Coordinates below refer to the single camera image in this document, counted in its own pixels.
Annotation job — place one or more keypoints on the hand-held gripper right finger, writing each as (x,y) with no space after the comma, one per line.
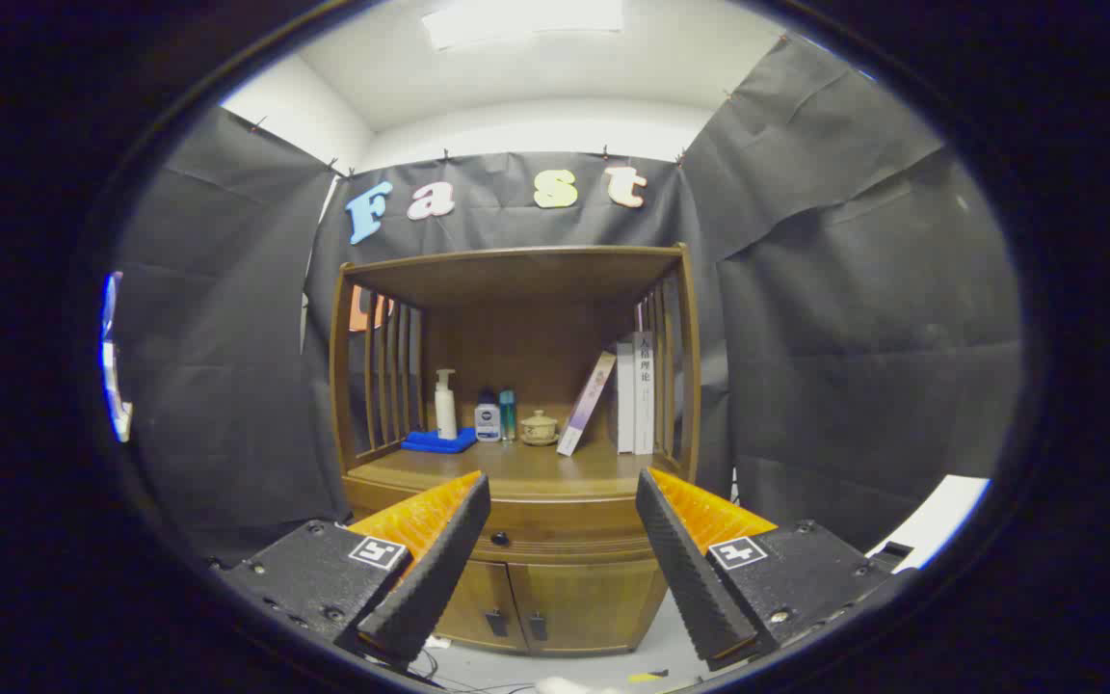
(685,569)

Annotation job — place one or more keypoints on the wooden countertop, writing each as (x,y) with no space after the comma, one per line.
(536,467)

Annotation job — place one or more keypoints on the blue folded cloth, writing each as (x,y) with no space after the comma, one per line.
(437,442)

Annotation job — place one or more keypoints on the yellow floor tape piece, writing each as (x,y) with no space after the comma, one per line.
(647,677)

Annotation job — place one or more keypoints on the white pump bottle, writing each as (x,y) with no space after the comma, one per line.
(445,414)

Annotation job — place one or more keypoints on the purple book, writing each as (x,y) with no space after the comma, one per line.
(586,405)

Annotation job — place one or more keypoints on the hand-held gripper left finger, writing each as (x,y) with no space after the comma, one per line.
(439,559)

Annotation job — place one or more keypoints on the slim blue bottle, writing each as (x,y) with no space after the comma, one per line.
(508,414)

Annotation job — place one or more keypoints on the white spine book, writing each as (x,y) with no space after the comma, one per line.
(645,405)

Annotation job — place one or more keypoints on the wooden cabinet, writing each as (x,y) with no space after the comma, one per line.
(536,366)

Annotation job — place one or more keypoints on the beige lidded tea cup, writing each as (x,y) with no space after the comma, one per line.
(539,425)

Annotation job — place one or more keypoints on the white lotion bottle blue cap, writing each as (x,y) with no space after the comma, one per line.
(488,421)

